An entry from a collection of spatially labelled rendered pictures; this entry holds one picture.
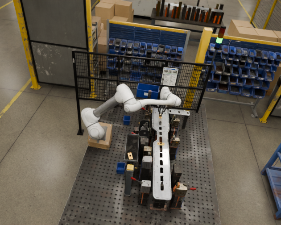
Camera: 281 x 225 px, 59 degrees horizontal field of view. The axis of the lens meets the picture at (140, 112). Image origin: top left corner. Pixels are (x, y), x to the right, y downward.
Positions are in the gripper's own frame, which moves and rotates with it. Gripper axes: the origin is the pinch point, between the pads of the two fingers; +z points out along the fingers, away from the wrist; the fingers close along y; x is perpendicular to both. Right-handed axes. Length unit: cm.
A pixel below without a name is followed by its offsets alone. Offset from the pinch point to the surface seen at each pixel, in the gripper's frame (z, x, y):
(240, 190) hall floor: 107, -32, 135
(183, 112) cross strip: 6.6, 15.1, 33.3
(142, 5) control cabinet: 61, 637, -42
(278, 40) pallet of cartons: -24, 233, 237
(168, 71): -32, 55, 7
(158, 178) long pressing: 7, -94, -4
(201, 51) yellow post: -65, 58, 46
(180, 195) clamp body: 11, -109, 19
